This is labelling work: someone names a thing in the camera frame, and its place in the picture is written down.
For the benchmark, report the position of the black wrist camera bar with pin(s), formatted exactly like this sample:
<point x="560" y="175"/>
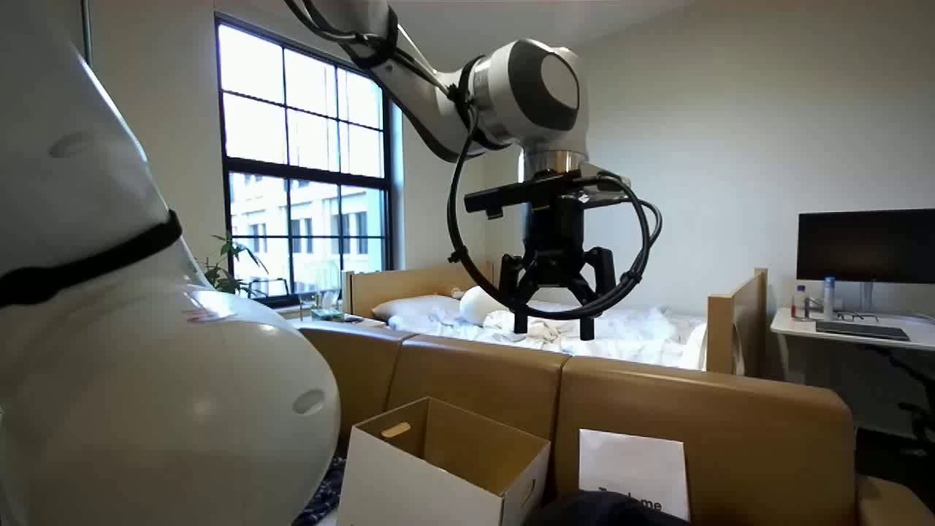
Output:
<point x="546" y="191"/>

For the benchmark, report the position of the wooden bed with white bedding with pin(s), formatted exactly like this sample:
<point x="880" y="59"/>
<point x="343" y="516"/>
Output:
<point x="726" y="336"/>

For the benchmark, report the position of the black framed window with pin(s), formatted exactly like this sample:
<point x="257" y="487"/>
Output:
<point x="308" y="171"/>

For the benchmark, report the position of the black cloth garment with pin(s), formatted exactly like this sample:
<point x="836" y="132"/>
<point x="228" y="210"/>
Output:
<point x="599" y="510"/>

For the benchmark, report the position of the white desk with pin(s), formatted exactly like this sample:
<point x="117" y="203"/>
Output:
<point x="922" y="330"/>

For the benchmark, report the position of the black keyboard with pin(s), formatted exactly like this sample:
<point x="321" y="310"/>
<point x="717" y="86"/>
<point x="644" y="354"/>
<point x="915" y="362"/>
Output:
<point x="865" y="330"/>

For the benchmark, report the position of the open cardboard box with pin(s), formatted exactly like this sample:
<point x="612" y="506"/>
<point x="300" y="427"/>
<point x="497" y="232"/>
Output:
<point x="432" y="462"/>

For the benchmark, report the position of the white pillow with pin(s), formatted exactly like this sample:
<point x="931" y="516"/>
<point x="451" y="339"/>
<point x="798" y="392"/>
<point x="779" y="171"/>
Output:
<point x="419" y="310"/>

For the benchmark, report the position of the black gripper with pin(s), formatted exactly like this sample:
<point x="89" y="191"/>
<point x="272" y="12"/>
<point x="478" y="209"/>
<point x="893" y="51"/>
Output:
<point x="557" y="257"/>

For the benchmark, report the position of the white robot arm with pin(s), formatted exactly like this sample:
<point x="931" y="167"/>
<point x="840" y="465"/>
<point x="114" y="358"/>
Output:
<point x="133" y="392"/>

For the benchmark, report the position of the clear water bottle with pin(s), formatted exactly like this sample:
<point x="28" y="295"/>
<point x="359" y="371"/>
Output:
<point x="827" y="295"/>

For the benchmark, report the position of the black desk chair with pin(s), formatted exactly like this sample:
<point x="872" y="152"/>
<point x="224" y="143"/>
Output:
<point x="898" y="399"/>

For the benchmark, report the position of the black computer monitor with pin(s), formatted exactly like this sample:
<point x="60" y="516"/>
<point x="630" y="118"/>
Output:
<point x="888" y="247"/>

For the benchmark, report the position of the green potted plant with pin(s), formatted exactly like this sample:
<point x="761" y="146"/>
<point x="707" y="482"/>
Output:
<point x="221" y="270"/>

